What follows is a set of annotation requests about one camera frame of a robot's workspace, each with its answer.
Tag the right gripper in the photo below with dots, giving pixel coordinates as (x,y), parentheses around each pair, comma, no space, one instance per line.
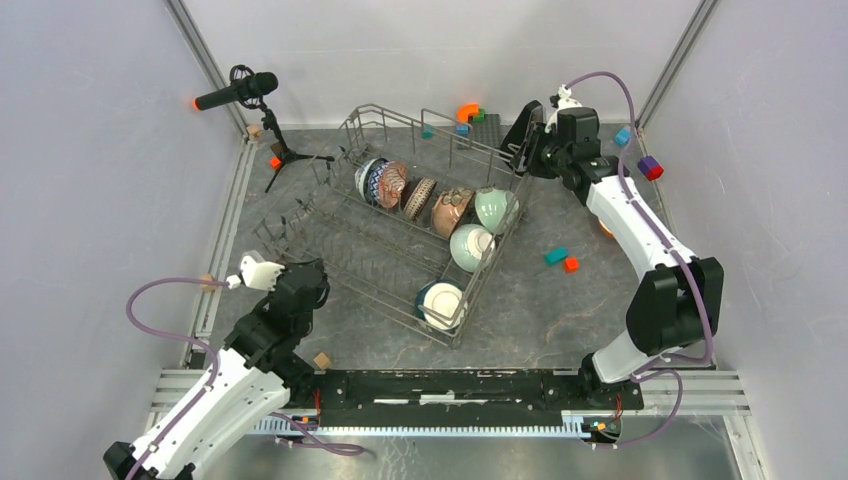
(540,137)

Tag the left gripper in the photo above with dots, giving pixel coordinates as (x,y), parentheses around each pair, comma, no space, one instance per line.
(286,270)

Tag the grey wire dish rack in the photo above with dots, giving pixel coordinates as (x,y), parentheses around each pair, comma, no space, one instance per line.
(377,254)

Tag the orange bowl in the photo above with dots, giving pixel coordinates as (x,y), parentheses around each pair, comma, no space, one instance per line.
(605,230)

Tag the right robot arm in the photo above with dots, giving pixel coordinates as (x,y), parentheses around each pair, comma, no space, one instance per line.
(678,299)

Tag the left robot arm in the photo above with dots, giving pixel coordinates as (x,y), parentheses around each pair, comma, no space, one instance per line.
(253,374)

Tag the black metronome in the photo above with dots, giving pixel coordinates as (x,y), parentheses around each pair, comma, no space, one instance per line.
(514,141)

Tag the blue toy block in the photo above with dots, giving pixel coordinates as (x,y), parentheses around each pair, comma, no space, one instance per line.
(623,137)

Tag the purple red toy block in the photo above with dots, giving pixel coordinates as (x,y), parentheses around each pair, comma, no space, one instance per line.
(650,168)

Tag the pale green bowl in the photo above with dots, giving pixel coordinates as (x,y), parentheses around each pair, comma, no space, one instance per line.
(496,209)

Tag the small wooden cube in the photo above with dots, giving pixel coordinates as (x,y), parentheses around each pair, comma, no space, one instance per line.
(209,283)

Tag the teal toy block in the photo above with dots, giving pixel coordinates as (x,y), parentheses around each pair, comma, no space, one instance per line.
(555,256)

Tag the orange curved toy block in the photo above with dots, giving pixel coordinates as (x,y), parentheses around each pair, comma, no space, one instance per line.
(464,111)

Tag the white blue rimmed bowl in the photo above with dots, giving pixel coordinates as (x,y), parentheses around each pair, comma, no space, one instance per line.
(366,179)

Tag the pink brown flower bowl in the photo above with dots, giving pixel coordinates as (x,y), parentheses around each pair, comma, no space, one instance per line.
(448,210)

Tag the blue white patterned bowl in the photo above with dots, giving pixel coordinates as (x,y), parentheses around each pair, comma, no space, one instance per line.
(391,184)

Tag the light green ribbed bowl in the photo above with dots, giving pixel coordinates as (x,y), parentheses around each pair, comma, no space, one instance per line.
(469,244)

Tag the black microphone tripod stand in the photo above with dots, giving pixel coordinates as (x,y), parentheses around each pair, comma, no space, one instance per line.
(282,154)

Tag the teal bowl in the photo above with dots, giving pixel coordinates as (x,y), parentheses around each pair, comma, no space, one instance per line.
(440,305)

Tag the dark brown banded bowl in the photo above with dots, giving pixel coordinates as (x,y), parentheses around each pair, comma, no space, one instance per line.
(415,196)

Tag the black microphone orange tip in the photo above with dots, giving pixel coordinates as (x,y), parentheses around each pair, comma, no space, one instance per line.
(247,88)

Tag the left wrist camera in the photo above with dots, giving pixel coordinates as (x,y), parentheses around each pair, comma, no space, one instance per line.
(254,272)

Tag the wooden cube near rail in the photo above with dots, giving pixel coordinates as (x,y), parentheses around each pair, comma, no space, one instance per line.
(322,361)

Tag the grey studded base plate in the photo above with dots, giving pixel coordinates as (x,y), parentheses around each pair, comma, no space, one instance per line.
(488,132)

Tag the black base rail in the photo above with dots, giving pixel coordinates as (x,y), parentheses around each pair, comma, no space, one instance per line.
(458,398)

